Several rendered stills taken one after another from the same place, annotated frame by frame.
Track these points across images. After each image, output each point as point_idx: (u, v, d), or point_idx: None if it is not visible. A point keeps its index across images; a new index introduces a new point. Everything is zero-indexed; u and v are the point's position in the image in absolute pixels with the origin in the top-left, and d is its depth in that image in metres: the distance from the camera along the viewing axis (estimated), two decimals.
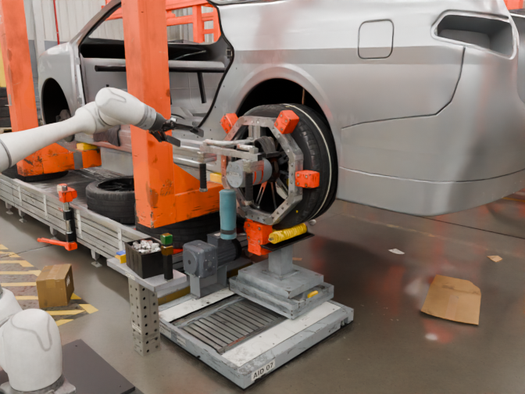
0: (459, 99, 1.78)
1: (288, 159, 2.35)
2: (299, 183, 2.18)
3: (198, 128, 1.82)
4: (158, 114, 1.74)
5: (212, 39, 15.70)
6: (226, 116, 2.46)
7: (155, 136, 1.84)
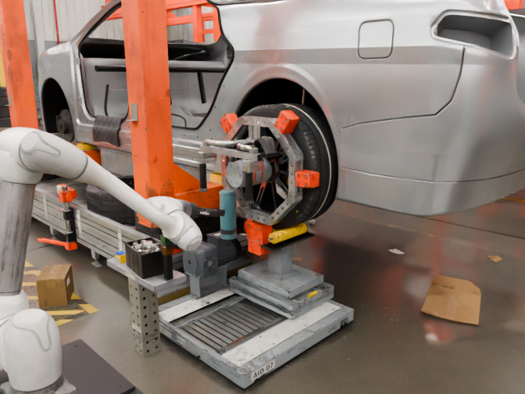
0: (459, 99, 1.78)
1: (288, 159, 2.35)
2: (299, 183, 2.18)
3: None
4: None
5: (212, 39, 15.70)
6: (226, 116, 2.46)
7: (210, 210, 2.06)
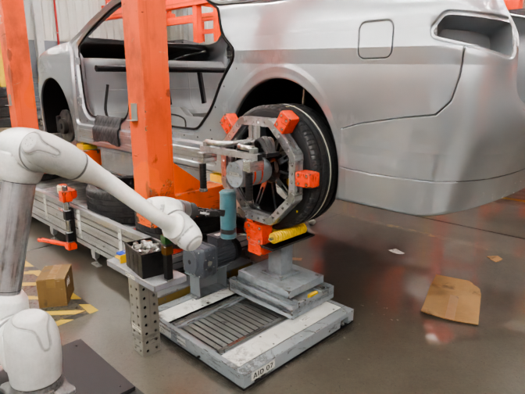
0: (459, 99, 1.78)
1: (288, 159, 2.35)
2: (299, 183, 2.18)
3: None
4: None
5: (212, 39, 15.70)
6: (226, 116, 2.46)
7: (210, 210, 2.06)
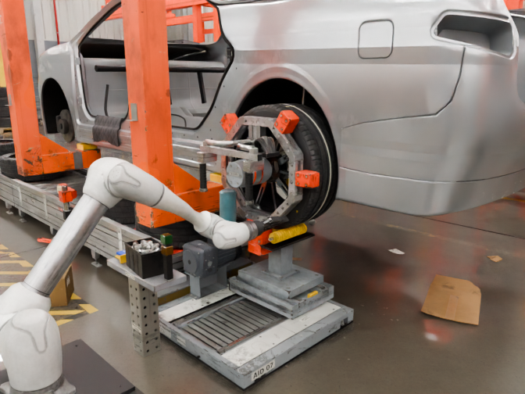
0: (459, 99, 1.78)
1: (288, 159, 2.35)
2: (299, 183, 2.18)
3: (283, 217, 2.25)
4: (256, 222, 2.12)
5: (212, 39, 15.70)
6: (226, 116, 2.46)
7: (265, 231, 2.23)
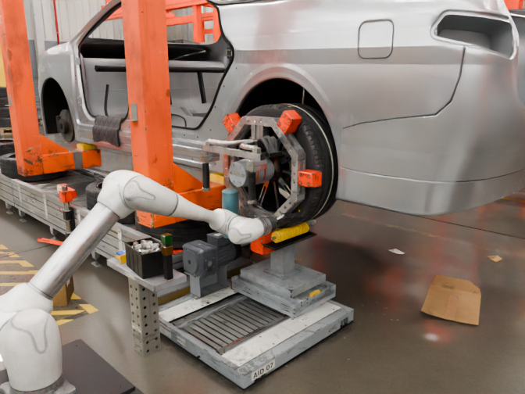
0: (459, 99, 1.78)
1: (291, 159, 2.36)
2: (301, 182, 2.19)
3: (294, 214, 2.32)
4: (269, 218, 2.19)
5: (212, 39, 15.70)
6: (228, 116, 2.48)
7: (278, 227, 2.29)
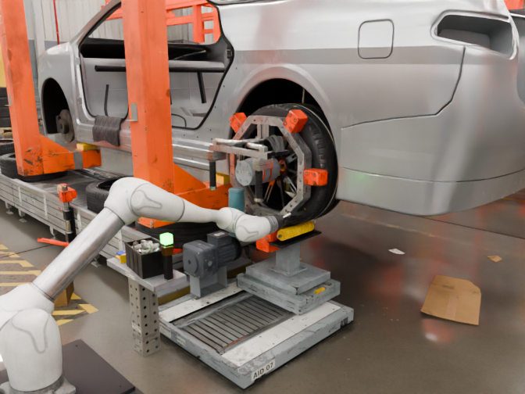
0: (459, 99, 1.78)
1: (296, 158, 2.39)
2: (308, 180, 2.22)
3: (301, 213, 2.35)
4: (276, 216, 2.22)
5: (212, 39, 15.70)
6: (234, 115, 2.51)
7: (283, 224, 2.32)
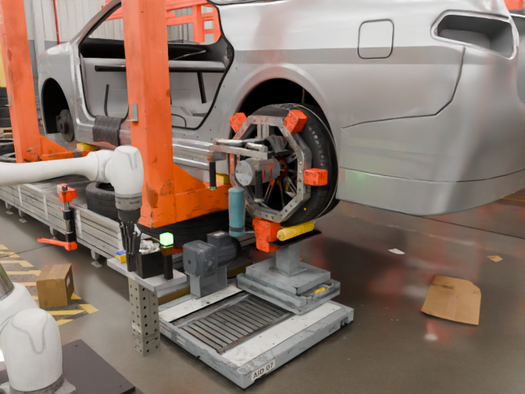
0: (459, 99, 1.78)
1: (296, 158, 2.39)
2: (308, 180, 2.22)
3: (134, 261, 1.65)
4: (138, 213, 1.60)
5: (212, 39, 15.70)
6: (234, 115, 2.51)
7: (121, 234, 1.66)
